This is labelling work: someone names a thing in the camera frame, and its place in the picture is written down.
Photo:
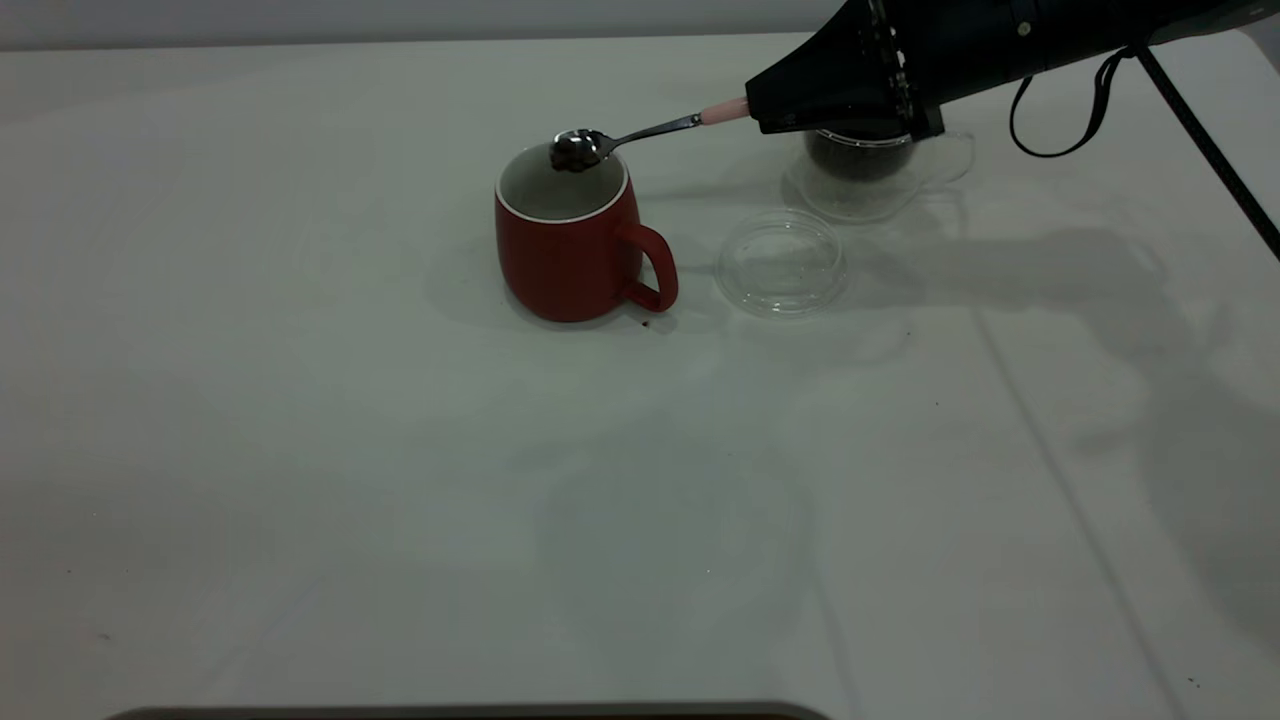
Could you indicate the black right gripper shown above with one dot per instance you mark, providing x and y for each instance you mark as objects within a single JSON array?
[{"x": 970, "y": 45}]

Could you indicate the red ceramic mug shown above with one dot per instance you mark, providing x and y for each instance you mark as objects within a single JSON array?
[{"x": 560, "y": 265}]

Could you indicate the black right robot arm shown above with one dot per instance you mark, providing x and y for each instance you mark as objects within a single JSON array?
[{"x": 1150, "y": 15}]

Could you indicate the dark coffee beans pile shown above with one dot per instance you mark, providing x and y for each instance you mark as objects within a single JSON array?
[{"x": 860, "y": 160}]

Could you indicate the clear round glass dish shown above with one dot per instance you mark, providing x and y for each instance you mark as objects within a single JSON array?
[{"x": 780, "y": 285}]

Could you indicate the clear double-wall glass cup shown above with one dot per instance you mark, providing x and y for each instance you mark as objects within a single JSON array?
[{"x": 870, "y": 195}]

